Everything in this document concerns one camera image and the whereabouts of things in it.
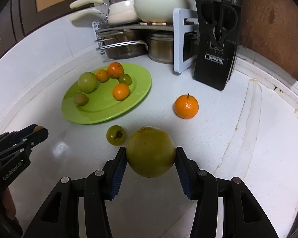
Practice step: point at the small dark green tomato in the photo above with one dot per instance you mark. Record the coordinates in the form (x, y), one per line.
(116, 135)
(125, 79)

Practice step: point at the orange tangerine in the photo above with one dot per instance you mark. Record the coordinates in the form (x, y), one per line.
(102, 75)
(186, 106)
(120, 92)
(115, 69)

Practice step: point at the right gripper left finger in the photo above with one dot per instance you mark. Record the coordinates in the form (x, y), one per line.
(58, 215)

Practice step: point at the steel pot lower left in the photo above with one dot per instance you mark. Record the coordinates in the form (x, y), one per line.
(122, 44)

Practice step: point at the black knife block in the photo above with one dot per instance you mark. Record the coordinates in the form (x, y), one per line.
(219, 29)

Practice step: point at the left human hand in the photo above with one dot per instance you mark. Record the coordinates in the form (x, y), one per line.
(8, 204)

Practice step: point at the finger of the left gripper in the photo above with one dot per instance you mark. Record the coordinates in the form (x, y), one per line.
(31, 140)
(19, 132)

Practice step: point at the brown longan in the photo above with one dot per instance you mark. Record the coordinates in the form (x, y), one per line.
(37, 128)
(81, 99)

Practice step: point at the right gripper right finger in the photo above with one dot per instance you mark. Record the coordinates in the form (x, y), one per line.
(242, 214)

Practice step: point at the cream saucepan stack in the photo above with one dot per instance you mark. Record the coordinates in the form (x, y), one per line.
(119, 13)

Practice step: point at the steel pot lower right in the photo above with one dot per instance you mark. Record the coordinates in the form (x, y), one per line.
(161, 48)

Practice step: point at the grey pot rack shelf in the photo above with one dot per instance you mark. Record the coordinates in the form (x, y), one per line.
(174, 43)

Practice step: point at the large green tomato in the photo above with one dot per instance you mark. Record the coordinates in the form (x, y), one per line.
(87, 82)
(150, 152)

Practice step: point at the white ceramic pot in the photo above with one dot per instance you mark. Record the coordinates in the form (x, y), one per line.
(159, 11)

